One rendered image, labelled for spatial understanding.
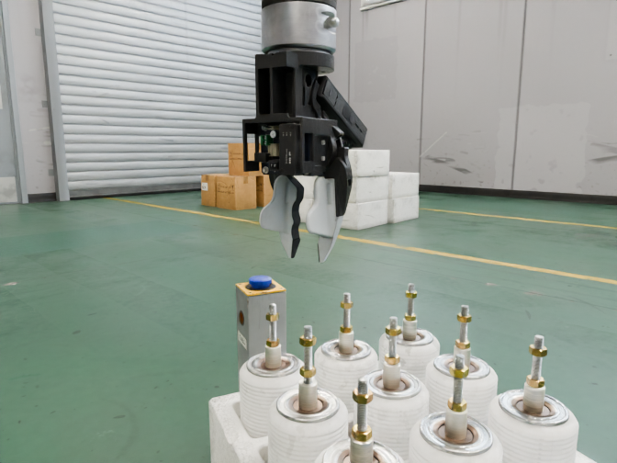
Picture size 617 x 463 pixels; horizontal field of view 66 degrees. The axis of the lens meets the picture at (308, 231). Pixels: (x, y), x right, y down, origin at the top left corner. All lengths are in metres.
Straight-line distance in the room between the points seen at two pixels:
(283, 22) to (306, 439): 0.43
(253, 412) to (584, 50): 5.36
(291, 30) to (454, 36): 5.86
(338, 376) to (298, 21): 0.47
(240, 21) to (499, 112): 3.59
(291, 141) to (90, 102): 5.41
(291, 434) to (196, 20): 6.29
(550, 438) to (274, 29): 0.51
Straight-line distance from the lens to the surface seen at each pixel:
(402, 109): 6.54
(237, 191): 4.31
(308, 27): 0.48
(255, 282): 0.82
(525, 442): 0.62
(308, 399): 0.58
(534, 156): 5.78
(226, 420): 0.72
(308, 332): 0.56
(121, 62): 6.06
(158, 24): 6.37
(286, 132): 0.46
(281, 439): 0.58
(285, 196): 0.52
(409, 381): 0.66
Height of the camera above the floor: 0.55
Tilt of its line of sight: 10 degrees down
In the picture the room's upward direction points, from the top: straight up
